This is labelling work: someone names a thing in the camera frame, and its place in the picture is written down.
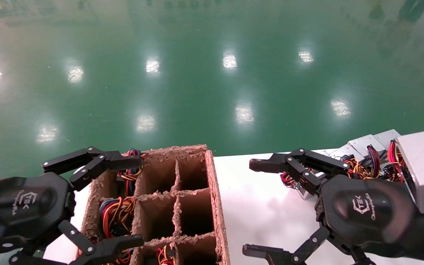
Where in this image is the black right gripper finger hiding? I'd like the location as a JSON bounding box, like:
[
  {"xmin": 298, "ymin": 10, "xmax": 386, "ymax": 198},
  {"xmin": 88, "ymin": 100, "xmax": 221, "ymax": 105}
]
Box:
[
  {"xmin": 249, "ymin": 148, "xmax": 350, "ymax": 196},
  {"xmin": 242, "ymin": 226, "xmax": 332, "ymax": 265}
]

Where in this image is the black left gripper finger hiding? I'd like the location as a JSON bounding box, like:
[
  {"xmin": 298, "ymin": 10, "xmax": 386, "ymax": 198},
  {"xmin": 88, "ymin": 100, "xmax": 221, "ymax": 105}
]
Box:
[
  {"xmin": 43, "ymin": 146, "xmax": 143, "ymax": 192},
  {"xmin": 9, "ymin": 220, "xmax": 145, "ymax": 265}
]

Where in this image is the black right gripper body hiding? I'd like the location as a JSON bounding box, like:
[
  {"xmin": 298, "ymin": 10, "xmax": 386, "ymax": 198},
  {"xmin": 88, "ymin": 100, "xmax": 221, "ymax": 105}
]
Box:
[{"xmin": 316, "ymin": 175, "xmax": 418, "ymax": 255}]

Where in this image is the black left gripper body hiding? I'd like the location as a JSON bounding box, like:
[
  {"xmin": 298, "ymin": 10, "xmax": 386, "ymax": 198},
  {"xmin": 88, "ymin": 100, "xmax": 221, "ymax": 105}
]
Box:
[{"xmin": 0, "ymin": 172, "xmax": 77, "ymax": 255}]

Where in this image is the brown cardboard divider box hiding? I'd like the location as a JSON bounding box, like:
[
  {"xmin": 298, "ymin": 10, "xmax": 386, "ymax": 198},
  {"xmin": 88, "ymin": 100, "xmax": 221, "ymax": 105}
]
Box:
[{"xmin": 78, "ymin": 144, "xmax": 231, "ymax": 265}]

